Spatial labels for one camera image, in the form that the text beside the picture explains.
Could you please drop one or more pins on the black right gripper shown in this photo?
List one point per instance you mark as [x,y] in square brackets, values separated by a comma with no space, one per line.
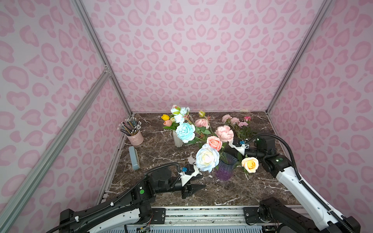
[237,153]

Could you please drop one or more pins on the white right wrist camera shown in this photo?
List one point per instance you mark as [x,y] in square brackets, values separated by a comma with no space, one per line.
[239,145]

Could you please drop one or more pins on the tulip bunch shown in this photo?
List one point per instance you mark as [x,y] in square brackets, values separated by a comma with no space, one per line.
[178,115]

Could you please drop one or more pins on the magenta rose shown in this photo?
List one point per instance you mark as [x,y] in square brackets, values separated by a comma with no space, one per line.
[247,118]

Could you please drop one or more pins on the pink pen cup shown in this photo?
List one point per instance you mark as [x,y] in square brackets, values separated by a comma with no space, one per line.
[137,139]

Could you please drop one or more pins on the white rose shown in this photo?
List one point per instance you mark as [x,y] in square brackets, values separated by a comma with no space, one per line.
[207,158]

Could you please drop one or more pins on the white ribbed vase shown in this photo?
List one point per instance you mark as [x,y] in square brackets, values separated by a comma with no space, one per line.
[177,141]

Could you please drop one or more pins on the grey rectangular eraser block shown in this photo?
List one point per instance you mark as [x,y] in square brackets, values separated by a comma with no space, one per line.
[134,158]

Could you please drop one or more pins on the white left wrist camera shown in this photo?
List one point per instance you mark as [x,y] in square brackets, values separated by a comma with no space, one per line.
[187,173]

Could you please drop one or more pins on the light pink double peony stem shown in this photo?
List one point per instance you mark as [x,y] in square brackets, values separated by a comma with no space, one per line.
[224,133]

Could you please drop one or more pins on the pink rosebud spray stem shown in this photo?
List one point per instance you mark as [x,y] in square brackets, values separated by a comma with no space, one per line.
[203,120]

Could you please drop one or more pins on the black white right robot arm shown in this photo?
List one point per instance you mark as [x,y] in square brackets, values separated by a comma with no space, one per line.
[277,158]

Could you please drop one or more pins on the yellow peach rose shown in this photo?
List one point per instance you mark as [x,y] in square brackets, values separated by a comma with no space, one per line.
[250,164]

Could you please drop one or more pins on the purple glass vase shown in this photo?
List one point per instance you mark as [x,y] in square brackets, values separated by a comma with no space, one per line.
[226,166]

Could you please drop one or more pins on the small pink twin rose stem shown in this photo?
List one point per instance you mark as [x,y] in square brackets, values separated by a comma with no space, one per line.
[230,121]

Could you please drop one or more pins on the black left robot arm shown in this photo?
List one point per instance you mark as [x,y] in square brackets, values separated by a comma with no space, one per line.
[134,205]

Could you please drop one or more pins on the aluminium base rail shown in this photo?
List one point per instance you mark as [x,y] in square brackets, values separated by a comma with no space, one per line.
[204,219]

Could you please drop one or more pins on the salmon pink rose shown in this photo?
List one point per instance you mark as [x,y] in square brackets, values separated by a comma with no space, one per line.
[214,142]

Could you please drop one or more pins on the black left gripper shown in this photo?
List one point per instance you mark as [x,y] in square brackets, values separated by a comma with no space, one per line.
[186,189]

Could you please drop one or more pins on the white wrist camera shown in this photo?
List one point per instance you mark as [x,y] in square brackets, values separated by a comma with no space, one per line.
[239,145]
[187,173]

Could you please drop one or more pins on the pink carnation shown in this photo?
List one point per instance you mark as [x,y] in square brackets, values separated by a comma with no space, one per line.
[244,131]

